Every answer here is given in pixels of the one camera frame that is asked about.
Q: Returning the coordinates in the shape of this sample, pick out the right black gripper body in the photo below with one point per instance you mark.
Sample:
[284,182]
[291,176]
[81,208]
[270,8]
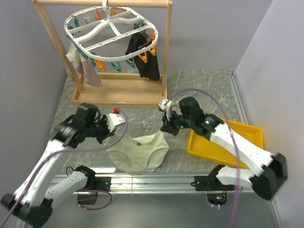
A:
[176,122]

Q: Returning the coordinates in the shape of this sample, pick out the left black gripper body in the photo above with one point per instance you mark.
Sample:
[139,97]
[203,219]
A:
[101,130]

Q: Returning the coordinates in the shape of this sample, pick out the pale green white underwear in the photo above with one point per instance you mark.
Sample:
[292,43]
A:
[139,155]

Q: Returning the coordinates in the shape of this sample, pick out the orange front clip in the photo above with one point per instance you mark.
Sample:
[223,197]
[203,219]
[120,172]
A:
[100,64]

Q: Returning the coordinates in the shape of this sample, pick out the orange clip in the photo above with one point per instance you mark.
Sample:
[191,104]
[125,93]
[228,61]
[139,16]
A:
[143,58]
[100,64]

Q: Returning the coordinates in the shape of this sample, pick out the white round clip hanger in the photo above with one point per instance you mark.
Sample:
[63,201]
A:
[123,25]

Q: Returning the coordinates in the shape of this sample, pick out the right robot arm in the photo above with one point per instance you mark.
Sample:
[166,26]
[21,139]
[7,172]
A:
[265,173]

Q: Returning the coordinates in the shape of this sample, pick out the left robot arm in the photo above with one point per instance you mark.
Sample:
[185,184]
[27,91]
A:
[34,201]

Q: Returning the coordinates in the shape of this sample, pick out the black striped underwear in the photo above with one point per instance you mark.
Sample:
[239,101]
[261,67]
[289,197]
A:
[150,69]

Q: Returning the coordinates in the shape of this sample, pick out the teal clip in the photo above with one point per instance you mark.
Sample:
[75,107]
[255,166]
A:
[116,65]
[131,62]

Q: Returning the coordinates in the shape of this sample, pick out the beige pink underwear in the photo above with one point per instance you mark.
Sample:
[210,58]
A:
[83,66]

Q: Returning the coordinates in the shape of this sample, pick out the orange right clip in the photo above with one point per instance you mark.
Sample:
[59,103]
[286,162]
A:
[143,58]

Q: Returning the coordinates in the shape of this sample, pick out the yellow plastic tray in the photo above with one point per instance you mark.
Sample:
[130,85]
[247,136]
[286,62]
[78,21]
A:
[200,147]

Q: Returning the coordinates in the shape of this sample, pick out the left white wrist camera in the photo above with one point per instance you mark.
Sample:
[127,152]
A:
[115,119]

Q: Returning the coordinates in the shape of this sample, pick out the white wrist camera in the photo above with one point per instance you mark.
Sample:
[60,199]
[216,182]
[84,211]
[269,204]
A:
[165,107]
[115,119]

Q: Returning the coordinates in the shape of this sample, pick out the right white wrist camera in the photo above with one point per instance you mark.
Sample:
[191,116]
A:
[165,107]

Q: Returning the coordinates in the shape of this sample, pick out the wooden hanger rack frame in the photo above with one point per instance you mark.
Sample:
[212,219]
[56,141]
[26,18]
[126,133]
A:
[121,89]

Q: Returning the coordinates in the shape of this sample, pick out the aluminium mounting rail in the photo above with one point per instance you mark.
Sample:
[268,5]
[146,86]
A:
[154,183]

